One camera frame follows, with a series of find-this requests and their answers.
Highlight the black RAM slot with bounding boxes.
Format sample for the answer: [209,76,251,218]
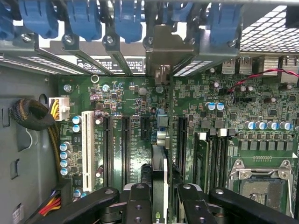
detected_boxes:
[209,136,220,187]
[219,129,230,187]
[178,116,188,182]

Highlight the long black expansion slot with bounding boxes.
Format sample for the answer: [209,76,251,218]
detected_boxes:
[103,115,113,187]
[121,116,131,187]

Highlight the CPU socket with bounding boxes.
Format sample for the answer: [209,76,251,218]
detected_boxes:
[228,158,295,219]

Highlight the white expansion slot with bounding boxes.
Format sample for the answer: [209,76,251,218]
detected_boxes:
[81,111,94,192]

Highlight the short black expansion slot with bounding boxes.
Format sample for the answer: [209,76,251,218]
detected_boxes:
[140,116,150,140]

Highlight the green motherboard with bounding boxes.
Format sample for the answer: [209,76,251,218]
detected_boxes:
[57,56,299,224]

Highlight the white power connector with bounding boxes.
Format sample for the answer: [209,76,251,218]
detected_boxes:
[48,97,70,121]

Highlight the open grey PC case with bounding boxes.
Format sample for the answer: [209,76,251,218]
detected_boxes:
[0,0,299,79]

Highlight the blue card retention clip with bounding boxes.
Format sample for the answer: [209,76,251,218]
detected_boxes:
[0,0,15,41]
[114,0,143,44]
[209,0,243,54]
[67,0,103,42]
[170,0,190,22]
[18,0,59,40]

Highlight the coloured power supply wires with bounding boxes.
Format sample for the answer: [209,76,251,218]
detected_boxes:
[38,189,63,217]

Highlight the black sleeved wire bundle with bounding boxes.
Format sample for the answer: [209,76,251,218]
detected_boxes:
[10,98,62,182]

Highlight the red black twisted wire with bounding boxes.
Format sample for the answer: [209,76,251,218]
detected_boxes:
[228,68,299,94]

